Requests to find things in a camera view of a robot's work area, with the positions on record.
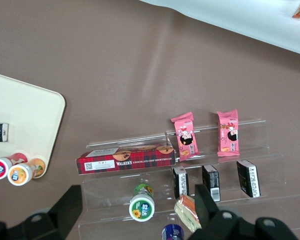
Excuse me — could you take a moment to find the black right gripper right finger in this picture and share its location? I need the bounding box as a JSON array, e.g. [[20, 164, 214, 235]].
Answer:
[[188, 184, 248, 240]]

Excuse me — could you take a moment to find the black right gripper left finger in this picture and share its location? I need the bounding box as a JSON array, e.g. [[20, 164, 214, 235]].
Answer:
[[19, 184, 83, 240]]

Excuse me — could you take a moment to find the triangle sandwich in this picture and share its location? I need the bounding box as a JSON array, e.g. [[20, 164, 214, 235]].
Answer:
[[174, 194, 203, 231]]

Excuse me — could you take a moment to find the beige plastic tray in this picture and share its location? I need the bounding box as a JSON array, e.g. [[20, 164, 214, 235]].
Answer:
[[0, 71, 66, 179]]

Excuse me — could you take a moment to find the blue cap yogurt bottle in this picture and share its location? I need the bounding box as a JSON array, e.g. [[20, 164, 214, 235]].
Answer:
[[161, 223, 185, 240]]

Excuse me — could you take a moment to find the orange cap yogurt bottle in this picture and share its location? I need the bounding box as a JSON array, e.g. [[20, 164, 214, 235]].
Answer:
[[7, 157, 46, 187]]

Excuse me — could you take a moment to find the clear acrylic tiered stand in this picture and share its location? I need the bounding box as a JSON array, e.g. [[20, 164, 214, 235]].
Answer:
[[77, 116, 300, 240]]

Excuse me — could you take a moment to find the green cap yogurt bottle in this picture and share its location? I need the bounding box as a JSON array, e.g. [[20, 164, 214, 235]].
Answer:
[[128, 183, 156, 223]]

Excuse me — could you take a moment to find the pink cartoon snack packet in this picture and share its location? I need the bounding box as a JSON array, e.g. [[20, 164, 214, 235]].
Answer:
[[216, 108, 241, 158], [170, 111, 200, 162]]

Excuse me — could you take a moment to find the red tartan shortbread box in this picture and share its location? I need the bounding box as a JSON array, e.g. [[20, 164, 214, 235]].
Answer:
[[76, 144, 176, 177]]

